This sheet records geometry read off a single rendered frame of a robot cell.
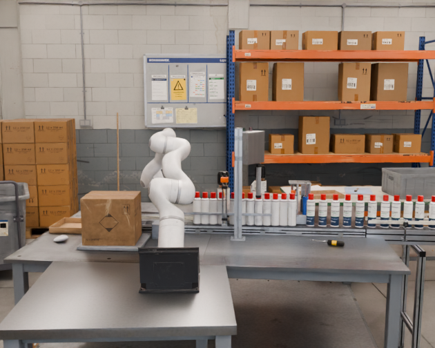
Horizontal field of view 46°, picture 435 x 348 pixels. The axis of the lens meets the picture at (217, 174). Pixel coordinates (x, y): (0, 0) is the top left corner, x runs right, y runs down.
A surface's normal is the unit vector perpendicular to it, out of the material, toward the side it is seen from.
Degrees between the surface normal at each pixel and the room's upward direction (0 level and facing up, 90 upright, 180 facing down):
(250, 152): 90
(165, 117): 90
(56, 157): 91
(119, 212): 90
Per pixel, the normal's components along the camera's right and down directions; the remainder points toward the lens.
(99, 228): -0.01, 0.15
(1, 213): 0.37, 0.20
